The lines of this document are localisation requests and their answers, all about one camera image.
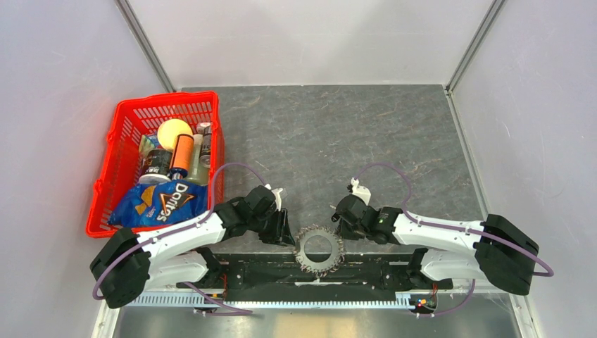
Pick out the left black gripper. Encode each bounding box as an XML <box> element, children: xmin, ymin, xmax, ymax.
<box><xmin>249</xmin><ymin>206</ymin><xmax>296</xmax><ymax>246</ymax></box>

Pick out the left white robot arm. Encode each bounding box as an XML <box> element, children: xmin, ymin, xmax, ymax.
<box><xmin>90</xmin><ymin>185</ymin><xmax>295</xmax><ymax>308</ymax></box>

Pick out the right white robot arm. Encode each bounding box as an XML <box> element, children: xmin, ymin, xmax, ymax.
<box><xmin>332</xmin><ymin>194</ymin><xmax>539</xmax><ymax>296</ymax></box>

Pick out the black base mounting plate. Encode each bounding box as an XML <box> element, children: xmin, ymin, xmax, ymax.
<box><xmin>193</xmin><ymin>249</ymin><xmax>453</xmax><ymax>302</ymax></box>

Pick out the clear green bottle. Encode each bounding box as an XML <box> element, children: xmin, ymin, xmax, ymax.
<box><xmin>186</xmin><ymin>122</ymin><xmax>213</xmax><ymax>186</ymax></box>

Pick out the orange cylinder bottle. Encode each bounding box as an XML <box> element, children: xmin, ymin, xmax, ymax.
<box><xmin>170</xmin><ymin>134</ymin><xmax>194</xmax><ymax>180</ymax></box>

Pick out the blue Doritos chip bag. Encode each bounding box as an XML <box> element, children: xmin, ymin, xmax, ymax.
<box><xmin>108</xmin><ymin>180</ymin><xmax>208</xmax><ymax>228</ymax></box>

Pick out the black can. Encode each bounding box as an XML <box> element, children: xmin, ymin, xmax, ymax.
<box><xmin>138</xmin><ymin>148</ymin><xmax>172</xmax><ymax>184</ymax></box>

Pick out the yellow ball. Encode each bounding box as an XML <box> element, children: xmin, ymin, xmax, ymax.
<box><xmin>156</xmin><ymin>118</ymin><xmax>192</xmax><ymax>150</ymax></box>

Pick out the colourful small box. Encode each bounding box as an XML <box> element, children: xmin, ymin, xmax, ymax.
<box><xmin>138</xmin><ymin>133</ymin><xmax>160</xmax><ymax>156</ymax></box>

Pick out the red plastic basket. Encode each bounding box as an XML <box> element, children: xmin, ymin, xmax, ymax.
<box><xmin>85</xmin><ymin>91</ymin><xmax>226</xmax><ymax>238</ymax></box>

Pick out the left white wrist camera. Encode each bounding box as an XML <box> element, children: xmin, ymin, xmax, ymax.
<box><xmin>265</xmin><ymin>184</ymin><xmax>287</xmax><ymax>211</ymax></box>

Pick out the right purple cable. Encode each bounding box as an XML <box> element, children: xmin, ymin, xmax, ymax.
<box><xmin>352</xmin><ymin>162</ymin><xmax>555</xmax><ymax>278</ymax></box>

